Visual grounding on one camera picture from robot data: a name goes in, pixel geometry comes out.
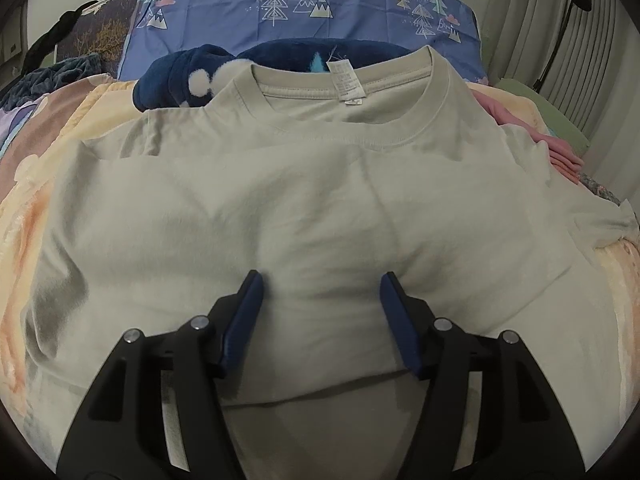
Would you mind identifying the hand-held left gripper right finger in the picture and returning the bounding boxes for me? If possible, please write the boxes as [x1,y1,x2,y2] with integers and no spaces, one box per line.
[379,271,587,480]

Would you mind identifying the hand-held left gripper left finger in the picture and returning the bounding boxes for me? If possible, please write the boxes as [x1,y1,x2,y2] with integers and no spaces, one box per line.
[56,270,265,480]

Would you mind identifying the light grey t-shirt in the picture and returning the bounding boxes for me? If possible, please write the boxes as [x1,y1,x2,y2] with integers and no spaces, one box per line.
[22,45,638,480]

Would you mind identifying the printed plush blanket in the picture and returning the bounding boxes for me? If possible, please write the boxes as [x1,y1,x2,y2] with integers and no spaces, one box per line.
[0,72,640,480]

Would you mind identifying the pink cloth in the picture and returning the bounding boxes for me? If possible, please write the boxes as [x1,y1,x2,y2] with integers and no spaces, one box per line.
[467,82,585,181]

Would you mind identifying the floral cloth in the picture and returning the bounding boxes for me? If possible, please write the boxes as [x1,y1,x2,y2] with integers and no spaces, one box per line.
[577,172,623,206]

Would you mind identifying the navy star plush blanket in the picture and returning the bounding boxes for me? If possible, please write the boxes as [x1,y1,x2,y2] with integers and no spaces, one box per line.
[132,39,416,111]

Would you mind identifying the green cushion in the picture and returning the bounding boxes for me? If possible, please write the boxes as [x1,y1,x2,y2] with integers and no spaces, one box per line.
[492,76,591,161]

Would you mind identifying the dark teal blanket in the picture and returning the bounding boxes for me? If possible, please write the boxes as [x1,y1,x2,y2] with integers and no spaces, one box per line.
[0,55,103,111]

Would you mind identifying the blue tree-print pillow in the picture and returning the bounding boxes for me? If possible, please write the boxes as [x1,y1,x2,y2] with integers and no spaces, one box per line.
[120,0,488,86]

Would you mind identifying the white pleated curtain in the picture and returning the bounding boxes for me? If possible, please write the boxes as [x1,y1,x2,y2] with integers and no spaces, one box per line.
[480,0,640,201]

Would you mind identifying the black plush strap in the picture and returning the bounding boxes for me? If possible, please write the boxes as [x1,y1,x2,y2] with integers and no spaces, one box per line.
[22,7,83,73]

